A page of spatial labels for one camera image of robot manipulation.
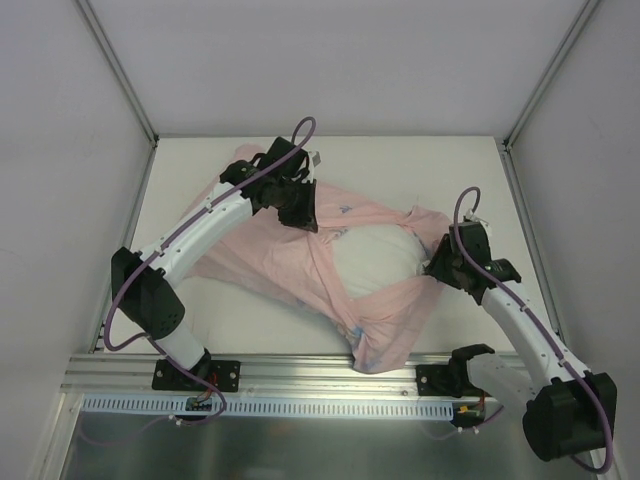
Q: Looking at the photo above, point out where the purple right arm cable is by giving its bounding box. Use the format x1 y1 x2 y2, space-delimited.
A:
452 186 616 474

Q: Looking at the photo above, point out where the right aluminium corner post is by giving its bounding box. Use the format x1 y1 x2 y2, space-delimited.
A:
502 0 602 151

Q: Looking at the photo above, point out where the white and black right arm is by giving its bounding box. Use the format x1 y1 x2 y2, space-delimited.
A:
425 221 617 470

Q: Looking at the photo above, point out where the aluminium corner post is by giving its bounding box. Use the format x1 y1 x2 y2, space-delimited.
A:
502 0 602 151
74 0 160 146

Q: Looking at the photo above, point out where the white pillow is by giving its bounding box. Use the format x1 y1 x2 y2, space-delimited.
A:
331 225 429 298

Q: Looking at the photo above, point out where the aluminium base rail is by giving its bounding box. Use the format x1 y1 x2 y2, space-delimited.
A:
59 349 551 401

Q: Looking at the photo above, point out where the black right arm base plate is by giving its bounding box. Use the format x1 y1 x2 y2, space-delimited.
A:
415 364 485 398

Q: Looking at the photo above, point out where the shiny metal front plate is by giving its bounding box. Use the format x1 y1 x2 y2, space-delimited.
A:
62 403 587 479

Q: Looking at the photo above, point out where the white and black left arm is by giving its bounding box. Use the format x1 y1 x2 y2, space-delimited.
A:
107 137 320 390

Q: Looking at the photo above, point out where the white slotted cable duct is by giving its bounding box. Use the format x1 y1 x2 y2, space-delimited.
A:
82 394 454 422

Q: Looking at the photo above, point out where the blue and pink printed pillowcase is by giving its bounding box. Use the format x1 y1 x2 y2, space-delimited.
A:
185 142 451 375

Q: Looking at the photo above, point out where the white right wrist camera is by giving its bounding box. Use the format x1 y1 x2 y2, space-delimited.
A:
463 209 492 237

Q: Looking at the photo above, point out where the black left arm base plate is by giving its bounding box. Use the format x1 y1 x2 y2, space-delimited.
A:
151 358 241 393

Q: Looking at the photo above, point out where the left aluminium corner post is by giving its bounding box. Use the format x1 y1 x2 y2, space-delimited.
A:
74 0 160 146

